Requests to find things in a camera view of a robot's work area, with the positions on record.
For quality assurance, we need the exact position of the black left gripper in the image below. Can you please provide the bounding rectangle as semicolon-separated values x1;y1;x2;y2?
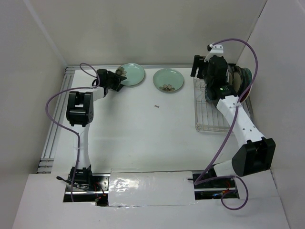
106;71;127;93

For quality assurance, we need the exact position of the mint flower plate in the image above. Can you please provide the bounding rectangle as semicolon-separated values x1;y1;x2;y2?
152;68;184;93
115;63;145;86

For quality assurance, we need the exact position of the small red teal floral plate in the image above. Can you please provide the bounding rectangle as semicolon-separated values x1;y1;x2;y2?
227;64;234;85

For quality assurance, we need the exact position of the brown rim cream plate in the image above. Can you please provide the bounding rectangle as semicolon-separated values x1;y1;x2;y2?
233;65;241;92
238;67;245;94

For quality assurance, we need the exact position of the large red teal floral plate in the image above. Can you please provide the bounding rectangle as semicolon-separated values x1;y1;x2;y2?
237;84;252;103

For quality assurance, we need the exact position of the dark blue blossom plate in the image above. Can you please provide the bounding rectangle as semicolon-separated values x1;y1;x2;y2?
242;68;252;89

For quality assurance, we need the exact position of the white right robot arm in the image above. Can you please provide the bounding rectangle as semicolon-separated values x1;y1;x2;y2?
191;55;276;187

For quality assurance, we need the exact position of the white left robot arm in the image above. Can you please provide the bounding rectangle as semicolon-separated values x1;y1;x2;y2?
66;67;127;190

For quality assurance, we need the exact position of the silver tape sheet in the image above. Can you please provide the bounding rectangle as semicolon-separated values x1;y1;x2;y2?
108;168;196;207

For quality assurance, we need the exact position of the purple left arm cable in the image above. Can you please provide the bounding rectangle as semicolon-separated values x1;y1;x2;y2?
45;62;105;203

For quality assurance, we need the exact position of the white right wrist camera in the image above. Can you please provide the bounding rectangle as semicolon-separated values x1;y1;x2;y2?
204;44;224;62

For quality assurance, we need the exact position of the chrome wire dish rack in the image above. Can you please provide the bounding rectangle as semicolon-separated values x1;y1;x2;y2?
193;73;254;134

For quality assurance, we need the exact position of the aluminium rail frame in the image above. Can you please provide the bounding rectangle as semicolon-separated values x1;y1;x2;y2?
37;65;76;174

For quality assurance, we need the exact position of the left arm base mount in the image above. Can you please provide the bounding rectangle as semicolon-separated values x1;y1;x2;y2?
56;168;110;207

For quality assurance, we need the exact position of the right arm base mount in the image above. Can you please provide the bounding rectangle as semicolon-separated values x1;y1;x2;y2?
194;178;239;200

